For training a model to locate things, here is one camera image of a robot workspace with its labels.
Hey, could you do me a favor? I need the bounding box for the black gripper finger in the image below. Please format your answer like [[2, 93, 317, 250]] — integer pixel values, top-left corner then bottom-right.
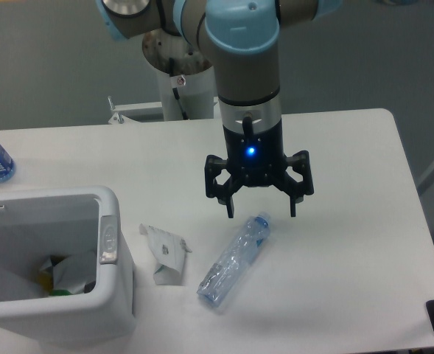
[[204, 154, 244, 219], [275, 150, 314, 218]]

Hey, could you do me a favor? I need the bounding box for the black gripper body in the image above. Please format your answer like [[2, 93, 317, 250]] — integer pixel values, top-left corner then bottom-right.
[[223, 121, 287, 189]]

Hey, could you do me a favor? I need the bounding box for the crushed clear plastic bottle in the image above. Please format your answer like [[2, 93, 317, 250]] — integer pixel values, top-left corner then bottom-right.
[[197, 212, 270, 308]]

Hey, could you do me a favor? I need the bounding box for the white paper carton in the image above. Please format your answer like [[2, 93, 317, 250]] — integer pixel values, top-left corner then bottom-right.
[[139, 223, 192, 285]]

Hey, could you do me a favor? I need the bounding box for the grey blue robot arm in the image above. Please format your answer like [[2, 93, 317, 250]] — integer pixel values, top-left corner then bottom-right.
[[97, 1, 340, 214]]

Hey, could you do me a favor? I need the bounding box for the white trash paper in bin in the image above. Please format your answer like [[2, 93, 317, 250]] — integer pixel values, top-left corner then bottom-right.
[[0, 249, 97, 300]]

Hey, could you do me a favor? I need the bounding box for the yellow green trash in bin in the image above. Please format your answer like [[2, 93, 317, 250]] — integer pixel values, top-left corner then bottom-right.
[[36, 255, 71, 296]]

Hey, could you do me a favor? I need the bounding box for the white plastic trash can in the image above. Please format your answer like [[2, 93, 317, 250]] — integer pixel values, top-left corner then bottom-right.
[[0, 187, 136, 342]]

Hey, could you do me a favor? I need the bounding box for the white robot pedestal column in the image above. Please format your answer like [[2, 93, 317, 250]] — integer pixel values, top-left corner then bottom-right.
[[142, 29, 214, 121]]

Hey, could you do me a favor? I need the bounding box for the black cable on pedestal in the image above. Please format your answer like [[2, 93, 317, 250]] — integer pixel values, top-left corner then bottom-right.
[[168, 57, 189, 121]]

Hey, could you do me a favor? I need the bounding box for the white metal base bracket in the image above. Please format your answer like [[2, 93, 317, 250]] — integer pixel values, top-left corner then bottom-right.
[[108, 96, 165, 125]]

